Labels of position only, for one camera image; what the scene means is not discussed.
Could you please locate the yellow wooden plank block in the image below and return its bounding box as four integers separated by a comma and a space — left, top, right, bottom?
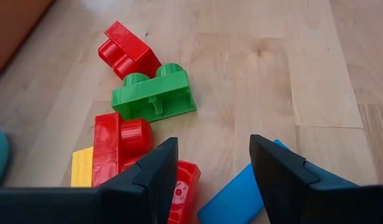
70, 146, 95, 188

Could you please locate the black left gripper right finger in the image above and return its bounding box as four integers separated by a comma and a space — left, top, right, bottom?
249, 134, 383, 224

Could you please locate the red plastic stud block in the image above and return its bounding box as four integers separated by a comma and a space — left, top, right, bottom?
167, 159, 202, 224
91, 112, 154, 188
97, 20, 163, 81

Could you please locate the orange plastic bin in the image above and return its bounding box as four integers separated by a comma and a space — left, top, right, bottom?
0, 0, 55, 80

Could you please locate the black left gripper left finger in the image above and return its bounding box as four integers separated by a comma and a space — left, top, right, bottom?
0, 137, 179, 224

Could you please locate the green plastic stud block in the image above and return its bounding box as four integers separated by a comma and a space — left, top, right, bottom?
110, 62, 198, 123

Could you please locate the blue wooden plank block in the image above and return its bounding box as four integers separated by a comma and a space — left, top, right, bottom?
196, 139, 359, 224

